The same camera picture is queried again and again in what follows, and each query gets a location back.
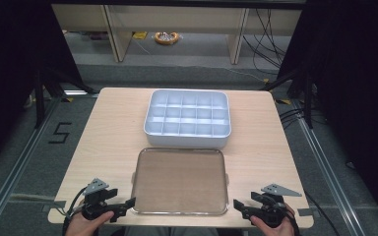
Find aluminium floor rail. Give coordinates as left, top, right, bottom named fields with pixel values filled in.
left=290, top=97, right=368, bottom=236
left=0, top=93, right=64, bottom=231

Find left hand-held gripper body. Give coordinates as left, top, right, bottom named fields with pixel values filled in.
left=81, top=177, right=113, bottom=221

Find orange ring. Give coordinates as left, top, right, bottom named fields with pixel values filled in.
left=154, top=30, right=181, bottom=46

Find white divided storage box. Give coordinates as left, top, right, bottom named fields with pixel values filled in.
left=143, top=88, right=232, bottom=149

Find person's left hand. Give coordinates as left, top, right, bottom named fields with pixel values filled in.
left=64, top=210, right=115, bottom=236

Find bundle of black cables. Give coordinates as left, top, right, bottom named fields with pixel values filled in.
left=242, top=8, right=291, bottom=77

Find left hand-held gripper black cable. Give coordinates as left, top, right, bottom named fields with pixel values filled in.
left=61, top=186, right=90, bottom=236

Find grey tape strip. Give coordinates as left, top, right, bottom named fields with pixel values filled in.
left=41, top=200, right=68, bottom=213
left=296, top=207, right=315, bottom=217

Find right hand-held gripper black cable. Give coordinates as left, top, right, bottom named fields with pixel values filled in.
left=284, top=209, right=302, bottom=236

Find black floor cables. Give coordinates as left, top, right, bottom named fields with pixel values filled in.
left=278, top=107, right=310, bottom=130

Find black curtain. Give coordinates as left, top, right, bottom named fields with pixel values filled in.
left=276, top=0, right=378, bottom=228
left=0, top=0, right=84, bottom=173

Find long black floor cable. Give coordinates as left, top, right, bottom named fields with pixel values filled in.
left=302, top=189, right=343, bottom=236

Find black metal stand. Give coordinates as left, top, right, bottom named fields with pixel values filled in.
left=33, top=68, right=96, bottom=130
left=260, top=68, right=317, bottom=130

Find hand-held gripper black cable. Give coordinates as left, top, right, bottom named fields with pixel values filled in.
left=61, top=186, right=90, bottom=236
left=284, top=209, right=302, bottom=236

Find person's right hand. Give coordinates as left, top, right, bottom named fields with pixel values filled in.
left=249, top=203, right=296, bottom=236

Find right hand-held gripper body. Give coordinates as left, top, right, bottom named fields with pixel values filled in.
left=258, top=183, right=303, bottom=229

